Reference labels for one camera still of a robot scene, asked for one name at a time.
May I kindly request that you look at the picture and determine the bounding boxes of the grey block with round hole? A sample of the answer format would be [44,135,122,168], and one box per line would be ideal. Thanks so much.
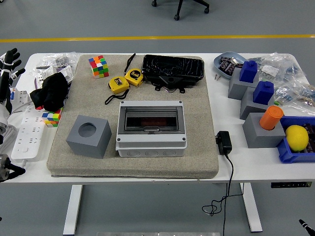
[242,112,286,148]
[65,114,113,159]

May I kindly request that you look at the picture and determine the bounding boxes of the blue storage bin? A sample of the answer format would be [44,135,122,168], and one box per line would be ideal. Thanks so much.
[276,116,315,164]

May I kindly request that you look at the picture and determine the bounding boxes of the blue block battery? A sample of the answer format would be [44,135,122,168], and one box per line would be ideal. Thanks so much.
[239,60,258,83]
[252,81,275,104]

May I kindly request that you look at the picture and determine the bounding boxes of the grey block holder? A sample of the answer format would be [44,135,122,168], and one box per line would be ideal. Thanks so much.
[240,86,275,120]
[228,66,259,100]

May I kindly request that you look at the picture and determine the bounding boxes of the clear bag of blue parts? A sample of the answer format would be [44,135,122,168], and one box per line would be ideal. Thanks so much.
[248,52,308,84]

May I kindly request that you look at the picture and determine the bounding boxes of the dark packets in bin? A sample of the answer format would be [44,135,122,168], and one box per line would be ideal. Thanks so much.
[303,122,315,153]

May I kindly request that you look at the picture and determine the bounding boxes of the grey electrical junction box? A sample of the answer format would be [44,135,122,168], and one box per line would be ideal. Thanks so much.
[115,100,188,158]

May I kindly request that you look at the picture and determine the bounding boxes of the black power adapter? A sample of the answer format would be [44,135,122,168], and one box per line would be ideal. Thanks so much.
[215,130,233,155]

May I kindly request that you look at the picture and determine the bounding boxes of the white circuit breaker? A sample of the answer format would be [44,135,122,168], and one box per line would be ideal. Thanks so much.
[9,87,32,115]

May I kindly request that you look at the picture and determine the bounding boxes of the black table control panel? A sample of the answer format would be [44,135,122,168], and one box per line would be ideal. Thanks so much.
[271,181,313,189]

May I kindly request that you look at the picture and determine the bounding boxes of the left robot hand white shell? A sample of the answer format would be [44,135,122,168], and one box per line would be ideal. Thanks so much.
[0,48,26,126]

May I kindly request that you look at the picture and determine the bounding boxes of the clear bag of mixed parts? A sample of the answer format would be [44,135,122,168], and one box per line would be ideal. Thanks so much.
[273,81,315,114]

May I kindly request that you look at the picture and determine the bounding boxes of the yellow tape measure 5m label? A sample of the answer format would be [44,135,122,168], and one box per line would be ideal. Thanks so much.
[124,53,145,87]

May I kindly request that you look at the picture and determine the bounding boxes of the clear bag of small parts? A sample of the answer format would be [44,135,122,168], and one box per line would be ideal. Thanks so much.
[31,51,81,74]

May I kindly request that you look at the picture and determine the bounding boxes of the black bracket with hole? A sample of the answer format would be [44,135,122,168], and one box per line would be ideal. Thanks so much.
[154,75,186,94]

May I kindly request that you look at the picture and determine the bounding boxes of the black plastic tray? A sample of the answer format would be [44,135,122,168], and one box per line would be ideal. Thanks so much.
[141,54,205,89]

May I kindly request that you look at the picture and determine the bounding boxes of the large colourful puzzle cube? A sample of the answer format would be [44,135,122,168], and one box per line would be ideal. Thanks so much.
[88,55,110,79]

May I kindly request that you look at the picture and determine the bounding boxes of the white printed packets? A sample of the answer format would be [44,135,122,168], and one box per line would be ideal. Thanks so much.
[33,65,74,89]

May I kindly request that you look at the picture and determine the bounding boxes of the yellow tape measure dark label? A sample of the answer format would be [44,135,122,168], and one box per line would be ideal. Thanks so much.
[105,76,130,105]

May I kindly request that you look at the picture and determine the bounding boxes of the white table leg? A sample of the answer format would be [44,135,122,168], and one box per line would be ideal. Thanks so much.
[63,184,83,236]
[240,183,263,233]

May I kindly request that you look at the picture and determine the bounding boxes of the black adapter cord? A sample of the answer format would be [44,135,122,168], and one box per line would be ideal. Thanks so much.
[201,153,244,236]

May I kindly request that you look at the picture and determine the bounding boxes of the small colourful puzzle cube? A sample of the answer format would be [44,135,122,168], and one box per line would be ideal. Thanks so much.
[41,108,62,128]

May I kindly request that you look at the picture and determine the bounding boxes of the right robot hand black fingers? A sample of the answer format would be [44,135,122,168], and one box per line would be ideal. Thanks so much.
[298,218,315,236]

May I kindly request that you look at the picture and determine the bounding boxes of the orange cylinder battery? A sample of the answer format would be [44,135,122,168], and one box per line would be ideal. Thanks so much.
[259,105,284,130]
[140,117,168,126]

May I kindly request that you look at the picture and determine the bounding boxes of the black office chair base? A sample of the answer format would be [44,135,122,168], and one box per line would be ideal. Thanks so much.
[152,0,210,21]

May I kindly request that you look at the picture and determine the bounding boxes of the white power strip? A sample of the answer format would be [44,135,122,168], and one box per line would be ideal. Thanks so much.
[11,105,47,162]

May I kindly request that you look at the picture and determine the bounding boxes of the yellow lemon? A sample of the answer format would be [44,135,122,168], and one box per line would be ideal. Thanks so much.
[285,124,309,152]

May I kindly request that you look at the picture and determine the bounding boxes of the black cloth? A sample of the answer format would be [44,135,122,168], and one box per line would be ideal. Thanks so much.
[29,72,69,112]

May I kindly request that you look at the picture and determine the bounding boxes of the dark printed packets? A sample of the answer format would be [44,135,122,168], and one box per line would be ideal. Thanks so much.
[219,56,243,74]

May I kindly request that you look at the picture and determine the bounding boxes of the grey-brown mat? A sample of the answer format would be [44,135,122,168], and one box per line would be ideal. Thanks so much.
[46,54,220,179]

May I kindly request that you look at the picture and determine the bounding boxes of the light blue dish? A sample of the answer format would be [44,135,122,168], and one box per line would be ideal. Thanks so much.
[213,51,249,80]

